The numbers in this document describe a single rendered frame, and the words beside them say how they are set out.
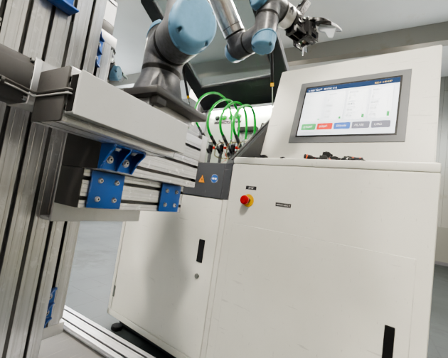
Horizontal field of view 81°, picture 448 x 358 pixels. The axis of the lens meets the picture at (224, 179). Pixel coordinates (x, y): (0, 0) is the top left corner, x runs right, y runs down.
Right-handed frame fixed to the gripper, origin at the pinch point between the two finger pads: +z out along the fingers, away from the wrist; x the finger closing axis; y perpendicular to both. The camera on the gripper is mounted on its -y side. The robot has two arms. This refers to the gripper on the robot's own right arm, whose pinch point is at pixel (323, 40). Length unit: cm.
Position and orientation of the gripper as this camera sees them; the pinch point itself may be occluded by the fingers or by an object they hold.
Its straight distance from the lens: 121.7
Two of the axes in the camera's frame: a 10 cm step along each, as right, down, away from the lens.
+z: 8.1, 1.7, 5.6
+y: -0.7, 9.8, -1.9
